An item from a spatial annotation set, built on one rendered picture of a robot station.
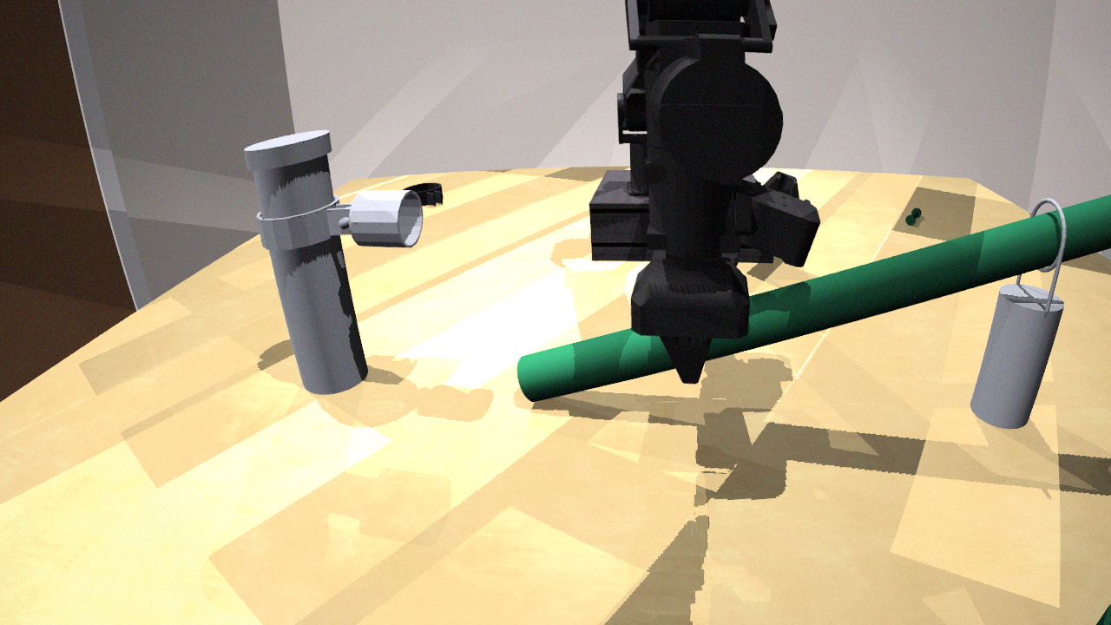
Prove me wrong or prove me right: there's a grey metal post with cap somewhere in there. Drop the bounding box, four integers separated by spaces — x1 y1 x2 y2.
244 130 368 395

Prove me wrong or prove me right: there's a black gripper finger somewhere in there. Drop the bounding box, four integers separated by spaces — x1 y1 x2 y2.
652 250 738 266
660 337 713 385

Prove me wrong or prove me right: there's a grey cylinder with wire hook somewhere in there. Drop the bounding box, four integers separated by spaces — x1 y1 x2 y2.
970 198 1067 430

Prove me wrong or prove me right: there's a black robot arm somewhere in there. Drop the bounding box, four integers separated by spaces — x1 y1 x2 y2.
617 0 821 268

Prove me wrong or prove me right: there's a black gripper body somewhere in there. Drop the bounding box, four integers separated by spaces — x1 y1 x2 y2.
630 144 750 339

